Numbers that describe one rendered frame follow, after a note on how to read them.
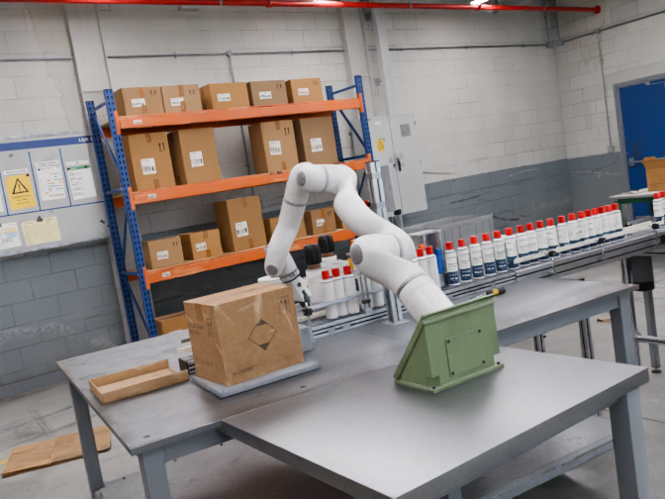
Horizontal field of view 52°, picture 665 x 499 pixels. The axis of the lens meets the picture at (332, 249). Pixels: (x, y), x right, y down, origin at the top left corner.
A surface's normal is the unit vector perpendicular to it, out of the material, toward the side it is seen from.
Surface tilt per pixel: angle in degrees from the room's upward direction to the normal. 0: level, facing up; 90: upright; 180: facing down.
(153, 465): 90
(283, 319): 90
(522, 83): 90
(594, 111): 90
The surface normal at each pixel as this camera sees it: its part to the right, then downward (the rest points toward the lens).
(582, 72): -0.81, 0.18
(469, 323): 0.52, 0.00
